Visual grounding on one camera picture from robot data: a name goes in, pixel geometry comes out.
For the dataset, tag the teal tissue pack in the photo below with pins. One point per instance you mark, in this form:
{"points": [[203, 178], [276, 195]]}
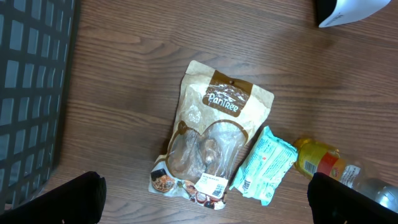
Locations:
{"points": [[264, 168]]}

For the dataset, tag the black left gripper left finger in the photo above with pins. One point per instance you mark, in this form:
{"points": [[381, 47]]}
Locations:
{"points": [[80, 200]]}

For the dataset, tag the dark grey plastic basket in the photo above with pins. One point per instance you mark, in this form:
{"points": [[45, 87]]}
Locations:
{"points": [[37, 44]]}

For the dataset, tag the white barcode scanner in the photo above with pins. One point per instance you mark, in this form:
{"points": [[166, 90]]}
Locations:
{"points": [[338, 12]]}

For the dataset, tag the yellow liquid bottle silver cap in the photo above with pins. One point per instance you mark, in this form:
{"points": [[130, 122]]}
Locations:
{"points": [[352, 171]]}

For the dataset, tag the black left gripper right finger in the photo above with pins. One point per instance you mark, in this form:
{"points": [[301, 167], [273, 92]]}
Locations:
{"points": [[332, 202]]}

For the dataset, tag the brown snack wrapper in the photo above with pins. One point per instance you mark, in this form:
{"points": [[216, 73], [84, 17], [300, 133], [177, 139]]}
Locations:
{"points": [[216, 117]]}

